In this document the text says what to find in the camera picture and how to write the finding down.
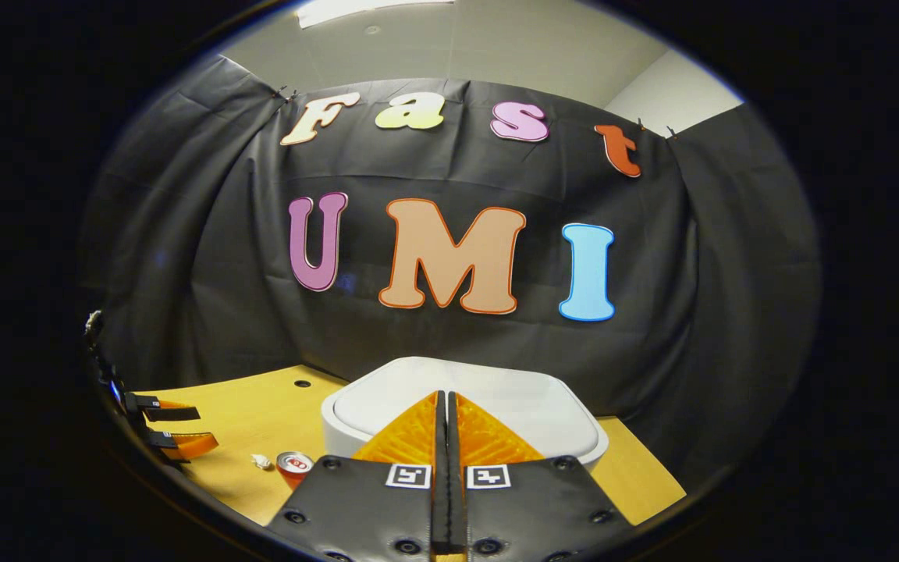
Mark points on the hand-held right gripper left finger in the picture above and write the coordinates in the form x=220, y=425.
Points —
x=371, y=507

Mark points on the black backdrop cloth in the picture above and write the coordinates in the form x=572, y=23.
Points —
x=223, y=273

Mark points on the white paper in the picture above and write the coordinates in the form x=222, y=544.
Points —
x=262, y=461

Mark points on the red pop can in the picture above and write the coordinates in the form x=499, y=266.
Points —
x=295, y=467

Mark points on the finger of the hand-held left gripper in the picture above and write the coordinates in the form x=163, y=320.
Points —
x=188, y=445
x=168, y=411

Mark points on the grey garbage bin lid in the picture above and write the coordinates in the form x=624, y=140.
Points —
x=531, y=406

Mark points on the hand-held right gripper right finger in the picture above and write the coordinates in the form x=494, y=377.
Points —
x=527, y=507

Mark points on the grey desktop garbage bin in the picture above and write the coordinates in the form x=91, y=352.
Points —
x=559, y=425

